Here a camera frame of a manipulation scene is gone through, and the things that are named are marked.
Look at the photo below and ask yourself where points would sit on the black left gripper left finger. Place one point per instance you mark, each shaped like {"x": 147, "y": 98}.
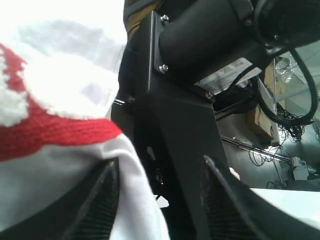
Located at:
{"x": 87, "y": 212}

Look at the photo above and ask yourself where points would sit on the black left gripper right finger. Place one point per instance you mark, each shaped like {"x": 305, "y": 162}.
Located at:
{"x": 234, "y": 212}

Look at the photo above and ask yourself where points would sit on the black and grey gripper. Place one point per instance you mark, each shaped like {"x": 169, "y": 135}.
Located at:
{"x": 173, "y": 126}

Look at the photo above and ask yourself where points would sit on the white t-shirt with red print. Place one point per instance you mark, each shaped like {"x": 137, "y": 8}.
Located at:
{"x": 59, "y": 77}

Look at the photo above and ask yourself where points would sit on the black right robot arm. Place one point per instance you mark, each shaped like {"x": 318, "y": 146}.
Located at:
{"x": 227, "y": 71}

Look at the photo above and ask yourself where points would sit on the cardboard box in background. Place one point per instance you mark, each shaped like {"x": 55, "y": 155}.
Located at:
{"x": 269, "y": 87}

